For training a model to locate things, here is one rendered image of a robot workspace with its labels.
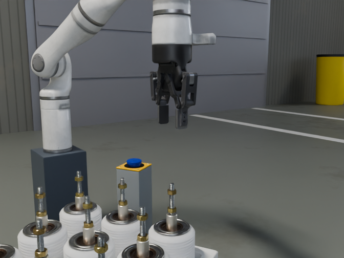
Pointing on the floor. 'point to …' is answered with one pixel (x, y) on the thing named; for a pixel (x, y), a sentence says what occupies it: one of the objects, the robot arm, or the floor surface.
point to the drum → (329, 79)
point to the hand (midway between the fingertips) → (171, 119)
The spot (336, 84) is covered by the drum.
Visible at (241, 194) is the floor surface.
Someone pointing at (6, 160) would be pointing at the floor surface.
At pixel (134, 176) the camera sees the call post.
